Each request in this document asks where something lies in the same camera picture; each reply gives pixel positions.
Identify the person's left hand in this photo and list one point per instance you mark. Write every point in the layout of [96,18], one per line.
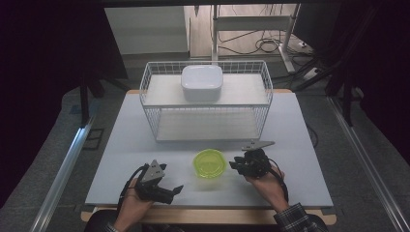
[132,208]

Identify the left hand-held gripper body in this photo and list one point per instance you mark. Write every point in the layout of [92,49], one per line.
[151,190]

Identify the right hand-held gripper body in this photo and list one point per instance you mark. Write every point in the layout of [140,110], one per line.
[256,164]

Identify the white metal desk frame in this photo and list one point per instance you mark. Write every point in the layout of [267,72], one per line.
[251,23]

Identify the white power strip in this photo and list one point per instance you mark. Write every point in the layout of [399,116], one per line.
[311,74]

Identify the black metal stand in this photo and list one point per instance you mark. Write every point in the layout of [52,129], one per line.
[84,103]
[347,103]

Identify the person's right hand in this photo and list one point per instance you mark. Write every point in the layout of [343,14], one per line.
[269,190]

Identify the translucent green round bowl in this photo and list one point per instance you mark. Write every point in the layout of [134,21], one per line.
[209,163]

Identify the white square bowl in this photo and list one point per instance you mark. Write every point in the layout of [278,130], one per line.
[202,79]

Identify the white panel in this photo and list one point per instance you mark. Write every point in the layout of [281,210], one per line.
[146,30]

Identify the aluminium rail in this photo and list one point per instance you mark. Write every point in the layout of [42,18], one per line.
[364,154]
[64,172]

